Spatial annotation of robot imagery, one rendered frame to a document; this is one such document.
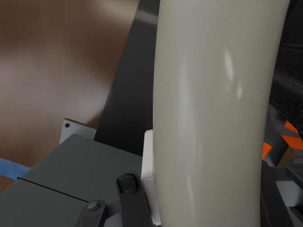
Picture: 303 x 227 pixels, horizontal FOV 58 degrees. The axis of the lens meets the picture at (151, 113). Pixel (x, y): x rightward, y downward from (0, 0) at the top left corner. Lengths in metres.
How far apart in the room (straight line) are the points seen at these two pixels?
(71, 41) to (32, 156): 0.58
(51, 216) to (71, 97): 0.56
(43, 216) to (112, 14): 0.74
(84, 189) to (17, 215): 0.21
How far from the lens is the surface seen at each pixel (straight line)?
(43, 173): 0.97
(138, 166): 0.17
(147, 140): 0.19
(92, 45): 1.15
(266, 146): 1.17
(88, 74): 1.17
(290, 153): 1.16
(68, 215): 0.83
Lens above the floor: 1.07
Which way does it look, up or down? 71 degrees down
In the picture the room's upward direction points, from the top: 151 degrees counter-clockwise
